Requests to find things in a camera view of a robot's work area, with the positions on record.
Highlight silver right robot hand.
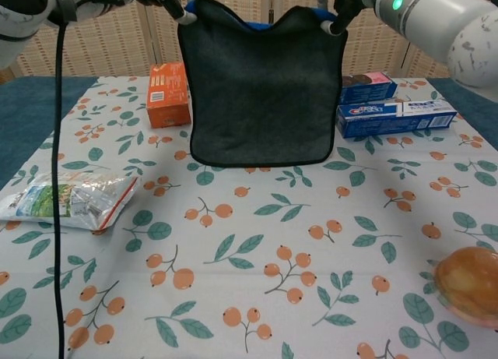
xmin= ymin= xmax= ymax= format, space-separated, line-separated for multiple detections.
xmin=317 ymin=0 xmax=366 ymax=36

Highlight blue towel with black trim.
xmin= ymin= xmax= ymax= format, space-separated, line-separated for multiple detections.
xmin=177 ymin=0 xmax=348 ymax=168

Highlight blue Oreo cookie box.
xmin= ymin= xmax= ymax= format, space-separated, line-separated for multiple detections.
xmin=338 ymin=71 xmax=399 ymax=105

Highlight orange cardboard box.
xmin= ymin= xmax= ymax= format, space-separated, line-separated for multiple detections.
xmin=146 ymin=62 xmax=192 ymax=129

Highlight blue Crest toothpaste box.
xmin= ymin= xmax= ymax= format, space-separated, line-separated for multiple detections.
xmin=335 ymin=100 xmax=459 ymax=139

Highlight clear plastic snack bag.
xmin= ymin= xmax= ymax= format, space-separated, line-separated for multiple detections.
xmin=0 ymin=171 xmax=141 ymax=234

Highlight floral tablecloth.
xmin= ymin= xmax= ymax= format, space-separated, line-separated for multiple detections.
xmin=0 ymin=75 xmax=498 ymax=359

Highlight woven folding screen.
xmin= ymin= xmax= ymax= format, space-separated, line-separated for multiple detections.
xmin=0 ymin=0 xmax=498 ymax=79

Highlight plastic wrapped bun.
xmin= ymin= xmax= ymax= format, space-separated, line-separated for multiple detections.
xmin=432 ymin=246 xmax=498 ymax=329

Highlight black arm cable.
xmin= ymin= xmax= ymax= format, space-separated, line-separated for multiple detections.
xmin=52 ymin=8 xmax=70 ymax=359

